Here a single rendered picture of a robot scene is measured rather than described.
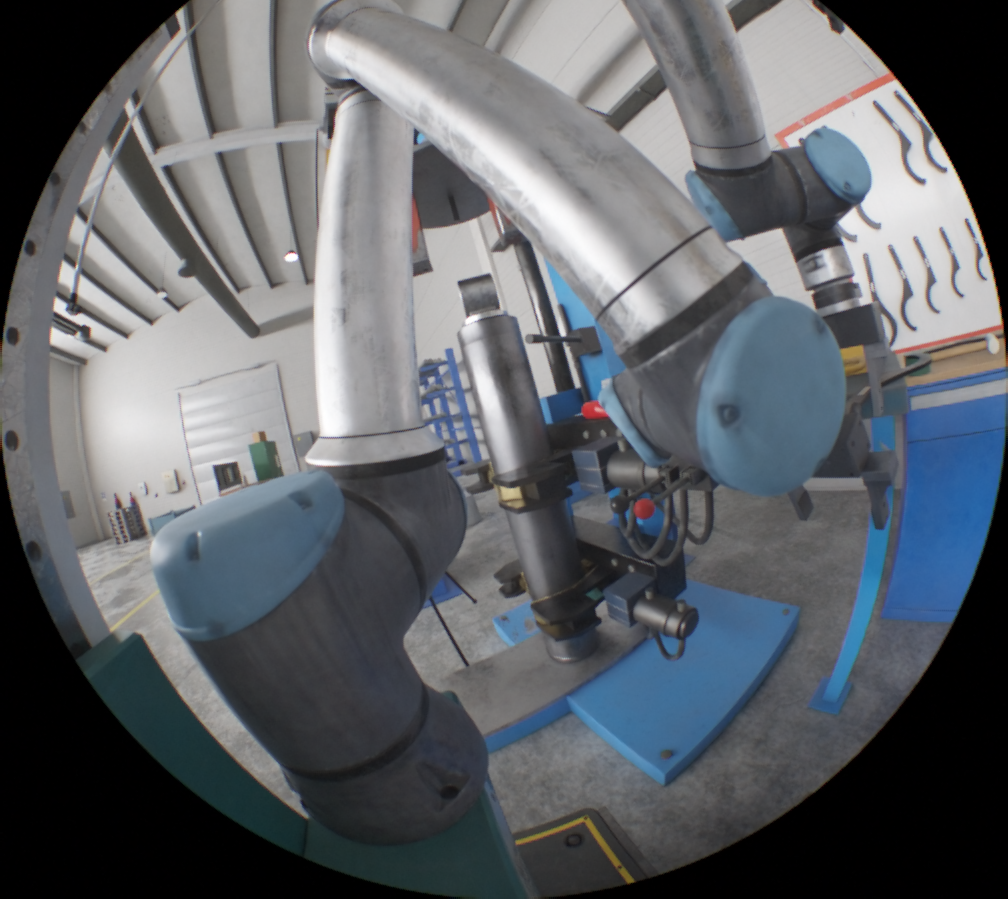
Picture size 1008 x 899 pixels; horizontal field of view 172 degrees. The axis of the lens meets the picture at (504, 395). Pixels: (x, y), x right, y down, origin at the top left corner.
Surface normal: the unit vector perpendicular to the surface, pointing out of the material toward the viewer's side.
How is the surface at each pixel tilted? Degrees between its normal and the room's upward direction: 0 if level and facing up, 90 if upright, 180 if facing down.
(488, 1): 173
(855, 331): 90
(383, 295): 97
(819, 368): 94
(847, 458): 114
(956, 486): 90
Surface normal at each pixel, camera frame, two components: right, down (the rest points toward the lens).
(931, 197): -0.87, 0.23
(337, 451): -0.15, -0.68
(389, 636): 0.99, -0.16
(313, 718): 0.57, -0.17
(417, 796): 0.57, -0.52
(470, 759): 0.81, -0.57
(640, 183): 0.01, -0.10
